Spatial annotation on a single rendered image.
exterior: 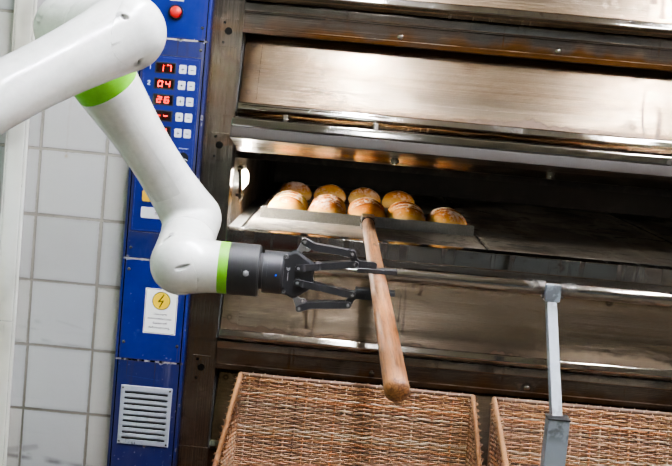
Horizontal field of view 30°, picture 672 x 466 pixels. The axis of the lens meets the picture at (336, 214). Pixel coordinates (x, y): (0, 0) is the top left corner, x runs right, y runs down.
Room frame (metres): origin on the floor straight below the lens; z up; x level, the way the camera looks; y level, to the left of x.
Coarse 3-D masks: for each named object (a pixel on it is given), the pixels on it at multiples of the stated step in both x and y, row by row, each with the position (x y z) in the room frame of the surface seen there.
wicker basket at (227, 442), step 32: (256, 384) 2.84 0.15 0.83; (288, 384) 2.84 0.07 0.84; (320, 384) 2.84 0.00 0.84; (352, 384) 2.84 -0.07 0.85; (256, 416) 2.82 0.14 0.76; (288, 416) 2.82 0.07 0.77; (320, 416) 2.82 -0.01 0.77; (352, 416) 2.82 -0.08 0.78; (384, 416) 2.82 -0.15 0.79; (416, 416) 2.82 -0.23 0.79; (448, 416) 2.82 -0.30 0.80; (224, 448) 2.54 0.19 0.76; (256, 448) 2.80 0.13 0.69; (288, 448) 2.81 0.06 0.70; (320, 448) 2.80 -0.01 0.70; (352, 448) 2.80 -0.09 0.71; (384, 448) 2.80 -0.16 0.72; (416, 448) 2.80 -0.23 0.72; (448, 448) 2.80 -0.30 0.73
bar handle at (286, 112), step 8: (256, 112) 2.78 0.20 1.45; (264, 112) 2.78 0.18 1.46; (272, 112) 2.78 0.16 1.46; (280, 112) 2.78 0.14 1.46; (288, 112) 2.78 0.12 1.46; (296, 112) 2.78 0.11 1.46; (304, 112) 2.78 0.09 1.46; (312, 112) 2.78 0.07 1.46; (320, 112) 2.78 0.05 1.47; (328, 112) 2.78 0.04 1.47; (344, 120) 2.78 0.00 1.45; (352, 120) 2.78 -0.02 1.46; (360, 120) 2.78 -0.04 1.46; (368, 120) 2.77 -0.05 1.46; (376, 120) 2.77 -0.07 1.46; (384, 120) 2.77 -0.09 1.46; (376, 128) 2.77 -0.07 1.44
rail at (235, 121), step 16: (272, 128) 2.73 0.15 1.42; (288, 128) 2.73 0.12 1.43; (304, 128) 2.73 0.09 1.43; (320, 128) 2.73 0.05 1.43; (336, 128) 2.73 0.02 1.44; (352, 128) 2.73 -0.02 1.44; (448, 144) 2.73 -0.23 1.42; (464, 144) 2.73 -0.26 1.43; (480, 144) 2.73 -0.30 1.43; (496, 144) 2.73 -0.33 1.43; (512, 144) 2.73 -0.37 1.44; (528, 144) 2.73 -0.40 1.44; (624, 160) 2.72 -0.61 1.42; (640, 160) 2.72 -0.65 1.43; (656, 160) 2.72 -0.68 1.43
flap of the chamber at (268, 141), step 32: (256, 128) 2.73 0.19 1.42; (352, 160) 2.90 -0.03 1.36; (384, 160) 2.86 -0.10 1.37; (416, 160) 2.81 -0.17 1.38; (448, 160) 2.77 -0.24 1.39; (480, 160) 2.73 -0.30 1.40; (512, 160) 2.72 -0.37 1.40; (544, 160) 2.72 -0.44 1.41; (576, 160) 2.72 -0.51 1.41; (608, 160) 2.72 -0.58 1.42
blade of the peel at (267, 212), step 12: (264, 216) 3.19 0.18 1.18; (276, 216) 3.19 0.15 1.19; (288, 216) 3.19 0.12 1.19; (300, 216) 3.19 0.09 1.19; (312, 216) 3.19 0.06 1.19; (324, 216) 3.19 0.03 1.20; (336, 216) 3.19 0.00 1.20; (348, 216) 3.19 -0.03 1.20; (360, 216) 3.20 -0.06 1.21; (396, 228) 3.20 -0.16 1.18; (408, 228) 3.20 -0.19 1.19; (420, 228) 3.20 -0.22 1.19; (432, 228) 3.20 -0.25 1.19; (444, 228) 3.20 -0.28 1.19; (456, 228) 3.20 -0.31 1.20; (468, 228) 3.20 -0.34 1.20
